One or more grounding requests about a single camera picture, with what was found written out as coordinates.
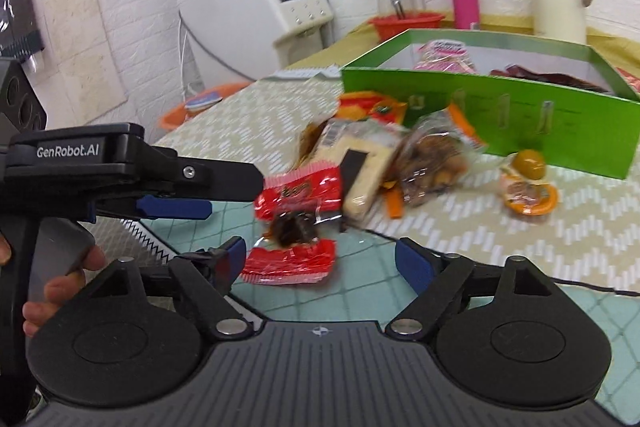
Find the pink seed snack packet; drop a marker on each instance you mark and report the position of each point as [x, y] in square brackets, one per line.
[445, 57]

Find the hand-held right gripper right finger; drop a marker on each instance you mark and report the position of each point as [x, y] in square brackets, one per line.
[412, 262]

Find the white water dispenser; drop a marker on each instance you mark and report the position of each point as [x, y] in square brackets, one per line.
[225, 22]

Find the beige stone board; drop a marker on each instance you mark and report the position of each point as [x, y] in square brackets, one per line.
[75, 42]

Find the orange snack packet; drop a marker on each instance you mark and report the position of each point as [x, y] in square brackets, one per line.
[365, 104]

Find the clear nut packet orange edges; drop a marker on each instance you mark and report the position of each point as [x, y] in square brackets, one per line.
[430, 157]

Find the small orange wrapped snack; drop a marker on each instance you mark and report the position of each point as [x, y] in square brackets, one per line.
[530, 197]

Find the green cardboard box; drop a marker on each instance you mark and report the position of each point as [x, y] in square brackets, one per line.
[575, 132]

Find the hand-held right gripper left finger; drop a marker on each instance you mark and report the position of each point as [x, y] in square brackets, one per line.
[232, 252]

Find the dark metal rack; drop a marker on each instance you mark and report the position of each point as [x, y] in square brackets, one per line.
[20, 22]

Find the pale yellow bar packet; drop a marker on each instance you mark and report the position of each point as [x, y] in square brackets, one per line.
[370, 167]

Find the red packet with dark snack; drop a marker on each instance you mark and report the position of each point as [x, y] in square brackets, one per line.
[300, 187]

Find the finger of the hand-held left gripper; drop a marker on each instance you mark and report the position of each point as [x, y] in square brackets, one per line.
[175, 208]
[225, 182]

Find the person's left hand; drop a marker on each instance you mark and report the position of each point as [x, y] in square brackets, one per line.
[62, 288]

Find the orange plastic basin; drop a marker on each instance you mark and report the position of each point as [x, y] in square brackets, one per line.
[172, 119]

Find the brown snack packet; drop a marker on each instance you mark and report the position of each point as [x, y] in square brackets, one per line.
[310, 139]

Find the red plastic basket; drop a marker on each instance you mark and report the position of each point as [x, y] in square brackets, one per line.
[400, 29]

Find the dark red meat packet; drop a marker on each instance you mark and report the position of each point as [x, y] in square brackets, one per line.
[540, 76]

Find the small round tub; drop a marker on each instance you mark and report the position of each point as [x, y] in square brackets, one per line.
[202, 102]

